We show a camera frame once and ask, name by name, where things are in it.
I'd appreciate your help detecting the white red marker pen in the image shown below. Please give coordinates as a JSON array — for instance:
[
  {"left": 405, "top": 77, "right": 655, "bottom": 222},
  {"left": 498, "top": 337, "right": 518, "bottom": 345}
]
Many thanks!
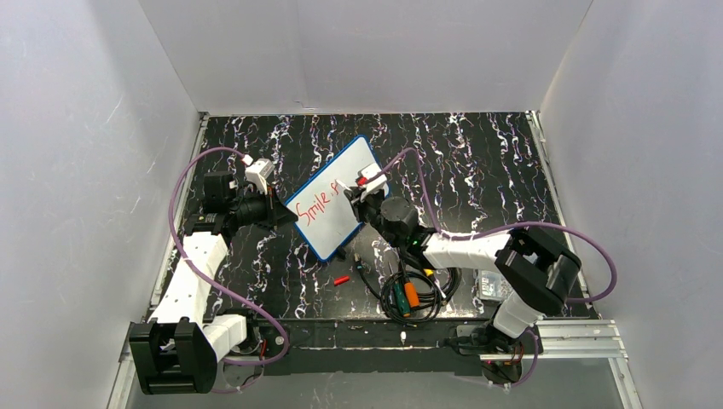
[{"left": 334, "top": 179, "right": 351, "bottom": 193}]

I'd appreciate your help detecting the blue framed whiteboard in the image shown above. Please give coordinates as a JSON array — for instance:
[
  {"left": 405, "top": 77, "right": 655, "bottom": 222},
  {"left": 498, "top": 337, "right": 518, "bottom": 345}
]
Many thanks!
[{"left": 286, "top": 135, "right": 379, "bottom": 262}]

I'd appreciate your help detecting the red marker cap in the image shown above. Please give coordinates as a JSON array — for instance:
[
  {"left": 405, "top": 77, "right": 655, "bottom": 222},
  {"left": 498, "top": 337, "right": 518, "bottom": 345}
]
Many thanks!
[{"left": 333, "top": 275, "right": 350, "bottom": 286}]

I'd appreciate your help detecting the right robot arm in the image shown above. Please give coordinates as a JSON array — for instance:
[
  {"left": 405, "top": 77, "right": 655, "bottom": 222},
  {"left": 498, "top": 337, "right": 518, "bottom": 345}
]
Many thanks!
[{"left": 344, "top": 187, "right": 582, "bottom": 340}]

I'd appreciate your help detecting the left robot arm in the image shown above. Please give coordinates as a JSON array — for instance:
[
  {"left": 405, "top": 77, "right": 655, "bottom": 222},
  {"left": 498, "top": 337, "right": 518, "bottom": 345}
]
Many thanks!
[{"left": 129, "top": 169, "right": 297, "bottom": 395}]

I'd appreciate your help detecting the whiteboard metal stand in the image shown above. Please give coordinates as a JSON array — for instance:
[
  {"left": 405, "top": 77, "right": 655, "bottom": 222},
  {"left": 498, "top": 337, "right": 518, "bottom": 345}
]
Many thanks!
[{"left": 333, "top": 245, "right": 348, "bottom": 261}]

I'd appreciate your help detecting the clear plastic screw box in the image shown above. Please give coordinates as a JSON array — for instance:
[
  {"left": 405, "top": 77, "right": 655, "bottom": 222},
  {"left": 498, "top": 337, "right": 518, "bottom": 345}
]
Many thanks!
[{"left": 477, "top": 270, "right": 513, "bottom": 302}]

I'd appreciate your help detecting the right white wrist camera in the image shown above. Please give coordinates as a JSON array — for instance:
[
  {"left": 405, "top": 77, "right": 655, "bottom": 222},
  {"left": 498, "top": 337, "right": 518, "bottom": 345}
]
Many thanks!
[{"left": 356, "top": 163, "right": 389, "bottom": 201}]

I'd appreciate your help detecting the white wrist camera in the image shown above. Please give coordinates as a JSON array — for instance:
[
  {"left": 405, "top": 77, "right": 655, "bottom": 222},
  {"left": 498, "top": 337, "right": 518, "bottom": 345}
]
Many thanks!
[
  {"left": 243, "top": 155, "right": 274, "bottom": 195},
  {"left": 356, "top": 163, "right": 389, "bottom": 201}
]

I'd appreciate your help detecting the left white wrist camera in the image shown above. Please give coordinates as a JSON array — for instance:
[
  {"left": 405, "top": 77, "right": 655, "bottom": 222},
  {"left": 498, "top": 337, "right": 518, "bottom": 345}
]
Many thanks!
[{"left": 243, "top": 155, "right": 274, "bottom": 195}]

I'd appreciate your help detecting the green handled screwdriver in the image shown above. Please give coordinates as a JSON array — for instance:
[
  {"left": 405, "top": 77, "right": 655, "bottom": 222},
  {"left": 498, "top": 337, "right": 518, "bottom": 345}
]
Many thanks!
[{"left": 391, "top": 273, "right": 411, "bottom": 318}]

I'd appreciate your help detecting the yellow handled screwdriver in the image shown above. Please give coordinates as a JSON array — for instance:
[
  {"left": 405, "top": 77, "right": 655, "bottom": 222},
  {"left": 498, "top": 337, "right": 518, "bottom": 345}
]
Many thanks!
[{"left": 423, "top": 268, "right": 447, "bottom": 300}]

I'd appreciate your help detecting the orange handled screwdriver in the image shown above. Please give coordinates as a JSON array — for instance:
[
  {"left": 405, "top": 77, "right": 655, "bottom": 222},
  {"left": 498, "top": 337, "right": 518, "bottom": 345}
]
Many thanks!
[{"left": 397, "top": 261, "right": 420, "bottom": 312}]

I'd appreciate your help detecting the black coiled cable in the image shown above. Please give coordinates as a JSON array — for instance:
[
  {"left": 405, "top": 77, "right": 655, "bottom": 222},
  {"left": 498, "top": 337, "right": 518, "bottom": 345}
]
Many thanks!
[{"left": 354, "top": 252, "right": 464, "bottom": 327}]

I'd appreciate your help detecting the aluminium frame rail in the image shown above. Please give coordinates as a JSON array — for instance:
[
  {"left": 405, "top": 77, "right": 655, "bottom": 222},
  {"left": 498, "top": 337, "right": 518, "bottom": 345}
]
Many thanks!
[{"left": 108, "top": 319, "right": 641, "bottom": 408}]

